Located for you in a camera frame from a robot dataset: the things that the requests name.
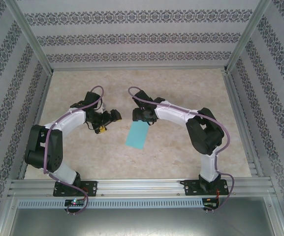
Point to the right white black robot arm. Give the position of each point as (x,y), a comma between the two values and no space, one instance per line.
(173,114)

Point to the circuit board with green light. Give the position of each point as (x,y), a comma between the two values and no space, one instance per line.
(74,202)

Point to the wide aluminium mounting rail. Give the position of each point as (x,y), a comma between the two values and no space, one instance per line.
(141,188)

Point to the teal cloth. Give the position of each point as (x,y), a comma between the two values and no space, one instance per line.
(136,136)

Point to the aluminium frame post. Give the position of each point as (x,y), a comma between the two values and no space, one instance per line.
(28,34)
(248,34)

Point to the grey metal sheet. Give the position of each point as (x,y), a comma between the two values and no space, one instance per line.
(141,222)

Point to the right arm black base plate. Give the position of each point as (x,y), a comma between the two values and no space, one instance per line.
(191,188)

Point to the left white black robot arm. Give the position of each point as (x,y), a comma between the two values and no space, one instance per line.
(68,123)

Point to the small dark circuit board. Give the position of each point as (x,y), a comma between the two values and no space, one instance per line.
(210,205)

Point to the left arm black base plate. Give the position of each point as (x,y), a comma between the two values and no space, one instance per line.
(91,188)

